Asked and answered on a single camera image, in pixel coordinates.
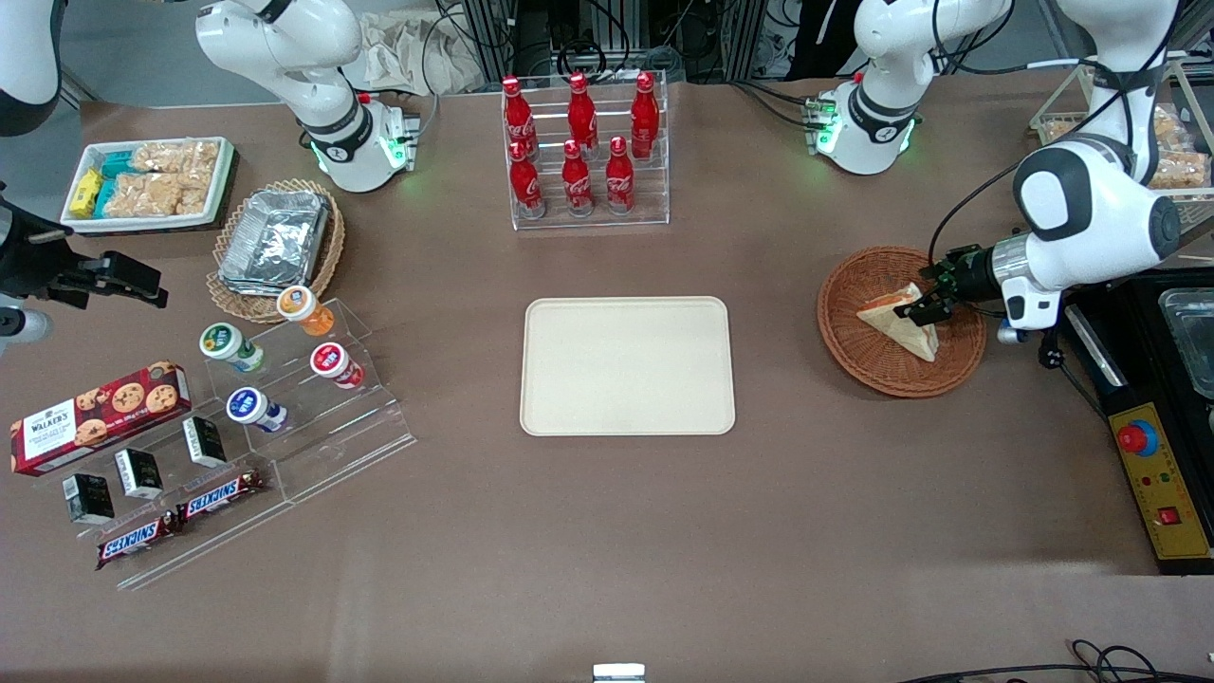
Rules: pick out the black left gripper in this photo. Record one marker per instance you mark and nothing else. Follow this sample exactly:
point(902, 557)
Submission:
point(970, 272)

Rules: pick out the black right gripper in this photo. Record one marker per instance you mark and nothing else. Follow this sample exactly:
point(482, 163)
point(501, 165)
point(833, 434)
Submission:
point(28, 264)

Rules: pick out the triangular sandwich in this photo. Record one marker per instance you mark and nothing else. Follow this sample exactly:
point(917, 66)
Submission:
point(896, 323)

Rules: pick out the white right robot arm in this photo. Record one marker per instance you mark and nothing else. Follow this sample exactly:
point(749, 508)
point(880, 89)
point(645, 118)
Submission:
point(285, 47)

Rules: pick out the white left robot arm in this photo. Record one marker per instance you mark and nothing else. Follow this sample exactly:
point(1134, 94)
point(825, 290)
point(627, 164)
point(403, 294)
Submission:
point(1081, 204)

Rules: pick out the brown round wicker basket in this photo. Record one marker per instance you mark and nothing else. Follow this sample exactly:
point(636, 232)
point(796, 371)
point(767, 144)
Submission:
point(854, 341)

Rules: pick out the white rectangular snack tray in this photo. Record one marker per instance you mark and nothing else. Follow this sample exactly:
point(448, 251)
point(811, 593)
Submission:
point(223, 175)

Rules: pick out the light oval wicker basket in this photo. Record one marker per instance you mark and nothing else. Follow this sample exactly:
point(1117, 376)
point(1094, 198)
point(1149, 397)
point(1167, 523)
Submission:
point(322, 275)

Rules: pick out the beige plastic tray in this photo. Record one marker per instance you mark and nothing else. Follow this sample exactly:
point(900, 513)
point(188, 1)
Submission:
point(626, 365)

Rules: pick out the teal snack packet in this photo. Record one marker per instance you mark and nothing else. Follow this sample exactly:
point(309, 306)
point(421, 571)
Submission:
point(119, 165)
point(105, 199)

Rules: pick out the clear bag of rice crackers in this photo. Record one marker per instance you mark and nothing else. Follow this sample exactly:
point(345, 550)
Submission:
point(180, 156)
point(1167, 125)
point(1060, 129)
point(156, 194)
point(1181, 171)

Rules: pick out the yellow snack packet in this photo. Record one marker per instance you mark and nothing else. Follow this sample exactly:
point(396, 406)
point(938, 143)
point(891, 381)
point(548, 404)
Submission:
point(86, 193)

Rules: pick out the green cap yogurt bottle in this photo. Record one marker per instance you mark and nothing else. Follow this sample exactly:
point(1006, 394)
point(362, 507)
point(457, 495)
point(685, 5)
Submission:
point(226, 343)

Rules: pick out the red Walkers cookie box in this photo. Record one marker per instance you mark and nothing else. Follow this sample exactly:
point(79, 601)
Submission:
point(95, 417)

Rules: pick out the stack of foil trays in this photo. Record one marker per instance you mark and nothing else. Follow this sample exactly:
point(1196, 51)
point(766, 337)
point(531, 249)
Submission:
point(275, 237)

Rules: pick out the orange cap yogurt bottle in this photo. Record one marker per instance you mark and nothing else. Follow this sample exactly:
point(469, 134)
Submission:
point(302, 308)

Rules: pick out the blue cap yogurt bottle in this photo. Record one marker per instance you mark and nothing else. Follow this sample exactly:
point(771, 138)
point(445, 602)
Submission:
point(251, 408)

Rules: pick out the small black box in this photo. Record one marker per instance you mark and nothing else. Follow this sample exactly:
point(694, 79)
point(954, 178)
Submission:
point(139, 474)
point(205, 441)
point(88, 498)

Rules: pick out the red cap yogurt bottle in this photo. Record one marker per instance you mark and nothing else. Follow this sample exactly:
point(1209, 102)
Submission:
point(332, 363)

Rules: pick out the black countertop appliance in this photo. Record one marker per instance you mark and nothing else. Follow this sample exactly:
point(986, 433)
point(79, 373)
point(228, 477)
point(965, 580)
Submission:
point(1138, 341)

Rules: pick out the Snickers bar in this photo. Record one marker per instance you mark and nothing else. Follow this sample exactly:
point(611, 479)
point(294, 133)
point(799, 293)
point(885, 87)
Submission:
point(218, 496)
point(133, 541)

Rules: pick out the clear acrylic stepped display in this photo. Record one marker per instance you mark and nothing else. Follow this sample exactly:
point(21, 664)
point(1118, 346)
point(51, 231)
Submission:
point(218, 541)
point(351, 436)

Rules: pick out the person in black clothing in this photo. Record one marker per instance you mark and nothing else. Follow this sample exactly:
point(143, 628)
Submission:
point(825, 38)

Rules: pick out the clear acrylic bottle rack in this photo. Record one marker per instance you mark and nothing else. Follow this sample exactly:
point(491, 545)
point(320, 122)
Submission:
point(654, 204)

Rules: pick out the yellow emergency stop control box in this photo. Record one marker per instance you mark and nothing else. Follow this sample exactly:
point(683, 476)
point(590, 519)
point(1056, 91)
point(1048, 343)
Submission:
point(1162, 484)

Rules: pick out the red cola bottle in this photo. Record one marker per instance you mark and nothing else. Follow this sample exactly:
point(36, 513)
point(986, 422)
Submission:
point(581, 114)
point(645, 119)
point(518, 119)
point(577, 185)
point(525, 185)
point(619, 180)

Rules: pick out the beige crumpled cloth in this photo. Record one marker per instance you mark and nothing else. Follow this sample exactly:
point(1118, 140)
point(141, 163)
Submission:
point(408, 52)

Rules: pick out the small silver metal bracket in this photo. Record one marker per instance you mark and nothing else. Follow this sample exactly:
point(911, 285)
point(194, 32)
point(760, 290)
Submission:
point(618, 673)

